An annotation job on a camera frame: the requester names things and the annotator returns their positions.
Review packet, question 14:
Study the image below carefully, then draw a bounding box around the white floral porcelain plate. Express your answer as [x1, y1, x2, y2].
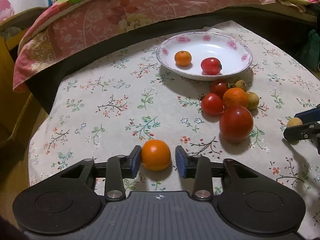
[156, 31, 253, 81]

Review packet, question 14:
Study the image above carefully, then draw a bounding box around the pink floral quilt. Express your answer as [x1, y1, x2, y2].
[12, 0, 319, 92]

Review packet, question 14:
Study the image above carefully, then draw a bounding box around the brown longan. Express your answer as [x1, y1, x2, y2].
[247, 92, 260, 111]
[234, 80, 247, 92]
[286, 117, 303, 127]

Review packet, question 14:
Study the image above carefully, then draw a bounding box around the oval red tomato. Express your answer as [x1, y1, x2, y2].
[201, 57, 222, 75]

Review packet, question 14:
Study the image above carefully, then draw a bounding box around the orange tangerine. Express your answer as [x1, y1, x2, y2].
[222, 88, 249, 108]
[141, 140, 171, 171]

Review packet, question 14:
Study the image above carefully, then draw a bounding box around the floral white tablecloth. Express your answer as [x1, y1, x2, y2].
[28, 21, 319, 239]

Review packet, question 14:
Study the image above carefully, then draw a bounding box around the large dark red tomato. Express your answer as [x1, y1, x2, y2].
[219, 106, 253, 143]

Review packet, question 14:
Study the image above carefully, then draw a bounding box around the small tangerine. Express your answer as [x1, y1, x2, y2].
[174, 50, 192, 67]

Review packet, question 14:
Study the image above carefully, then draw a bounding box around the small red tomato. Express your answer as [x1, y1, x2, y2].
[201, 93, 223, 116]
[209, 80, 229, 99]

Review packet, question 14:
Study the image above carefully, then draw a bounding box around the green cloth bag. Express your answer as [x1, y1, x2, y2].
[301, 30, 319, 72]

